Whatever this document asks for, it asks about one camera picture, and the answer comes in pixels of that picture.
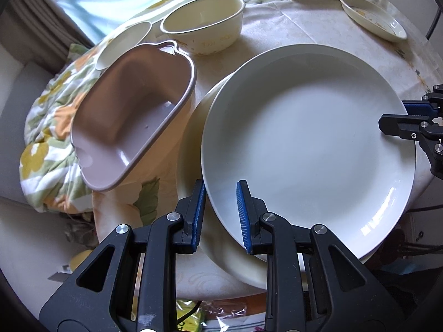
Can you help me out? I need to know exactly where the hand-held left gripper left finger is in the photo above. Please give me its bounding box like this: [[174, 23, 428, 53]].
[[39, 179, 208, 332]]

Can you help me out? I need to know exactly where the cream straight-sided bowl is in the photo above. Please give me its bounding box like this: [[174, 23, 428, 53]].
[[160, 0, 246, 56]]

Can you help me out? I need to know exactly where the black cable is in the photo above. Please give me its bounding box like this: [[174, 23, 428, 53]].
[[427, 3, 443, 39]]

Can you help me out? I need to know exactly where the large cream plate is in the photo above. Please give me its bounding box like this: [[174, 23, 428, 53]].
[[176, 72, 381, 290]]

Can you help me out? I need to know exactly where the small white bowl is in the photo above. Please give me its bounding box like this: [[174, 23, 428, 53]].
[[95, 21, 153, 72]]

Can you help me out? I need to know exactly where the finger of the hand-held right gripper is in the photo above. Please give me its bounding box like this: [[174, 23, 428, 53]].
[[403, 85, 443, 116], [378, 112, 443, 180]]

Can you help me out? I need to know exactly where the white patterned tablecloth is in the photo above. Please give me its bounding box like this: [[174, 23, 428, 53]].
[[92, 0, 437, 301]]

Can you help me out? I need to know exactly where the yellow packet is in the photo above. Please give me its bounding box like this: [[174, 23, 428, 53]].
[[176, 299, 205, 332]]

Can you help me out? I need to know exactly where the clear plastic packet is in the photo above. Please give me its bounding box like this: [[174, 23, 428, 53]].
[[204, 302, 268, 332]]

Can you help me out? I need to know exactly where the beige curtain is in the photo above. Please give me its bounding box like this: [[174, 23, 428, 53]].
[[10, 0, 96, 47]]

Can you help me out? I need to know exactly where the large white plate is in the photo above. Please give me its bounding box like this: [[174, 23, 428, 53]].
[[201, 44, 417, 261]]

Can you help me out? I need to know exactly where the small patterned plate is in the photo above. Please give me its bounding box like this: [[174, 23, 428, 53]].
[[338, 0, 408, 43]]

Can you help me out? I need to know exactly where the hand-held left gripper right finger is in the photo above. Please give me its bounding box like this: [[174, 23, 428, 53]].
[[236, 180, 405, 332]]

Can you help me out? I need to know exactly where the floral quilted blanket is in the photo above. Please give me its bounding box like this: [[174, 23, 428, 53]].
[[19, 0, 312, 213]]

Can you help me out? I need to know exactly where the grey sofa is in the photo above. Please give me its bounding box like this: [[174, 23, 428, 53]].
[[0, 43, 96, 319]]

